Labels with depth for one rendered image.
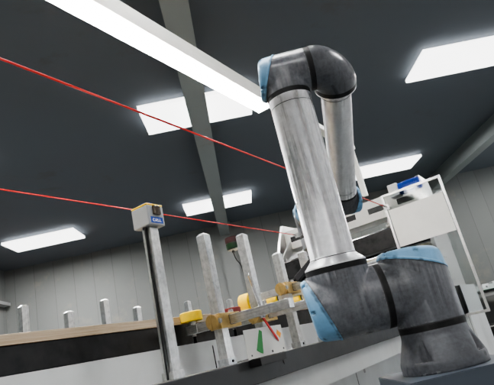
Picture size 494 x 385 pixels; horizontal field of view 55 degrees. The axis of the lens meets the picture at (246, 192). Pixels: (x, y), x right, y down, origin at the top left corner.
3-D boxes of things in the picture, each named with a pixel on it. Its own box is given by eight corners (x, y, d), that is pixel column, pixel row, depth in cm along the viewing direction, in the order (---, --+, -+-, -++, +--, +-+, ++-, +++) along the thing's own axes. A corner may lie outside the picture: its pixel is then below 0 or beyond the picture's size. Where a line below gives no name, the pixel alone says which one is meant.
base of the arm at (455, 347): (467, 357, 115) (453, 315, 118) (508, 357, 97) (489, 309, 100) (392, 374, 114) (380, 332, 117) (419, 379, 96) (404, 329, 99)
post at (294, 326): (309, 364, 194) (281, 251, 209) (305, 366, 191) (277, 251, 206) (301, 366, 196) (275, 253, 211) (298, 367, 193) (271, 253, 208)
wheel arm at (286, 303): (295, 309, 151) (292, 296, 152) (290, 310, 148) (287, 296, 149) (193, 337, 172) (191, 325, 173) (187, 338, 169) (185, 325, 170)
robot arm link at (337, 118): (347, 26, 126) (356, 195, 174) (301, 38, 126) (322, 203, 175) (360, 47, 118) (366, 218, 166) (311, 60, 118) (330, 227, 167)
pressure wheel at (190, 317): (205, 341, 173) (199, 310, 177) (208, 340, 166) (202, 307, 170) (183, 346, 171) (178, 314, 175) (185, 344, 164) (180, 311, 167)
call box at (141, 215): (166, 228, 149) (162, 205, 151) (150, 225, 143) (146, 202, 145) (150, 234, 152) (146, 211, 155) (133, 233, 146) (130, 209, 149)
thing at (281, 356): (295, 361, 173) (292, 348, 174) (263, 371, 155) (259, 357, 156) (284, 363, 175) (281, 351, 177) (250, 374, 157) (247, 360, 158)
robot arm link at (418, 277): (475, 312, 101) (446, 234, 107) (396, 331, 102) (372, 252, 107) (453, 315, 116) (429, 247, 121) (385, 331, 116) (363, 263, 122)
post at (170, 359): (185, 376, 134) (159, 226, 149) (172, 380, 130) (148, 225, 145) (173, 379, 137) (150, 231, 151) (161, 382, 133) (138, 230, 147)
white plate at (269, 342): (287, 350, 182) (281, 324, 185) (250, 360, 161) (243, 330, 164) (285, 351, 182) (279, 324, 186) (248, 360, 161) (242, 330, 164)
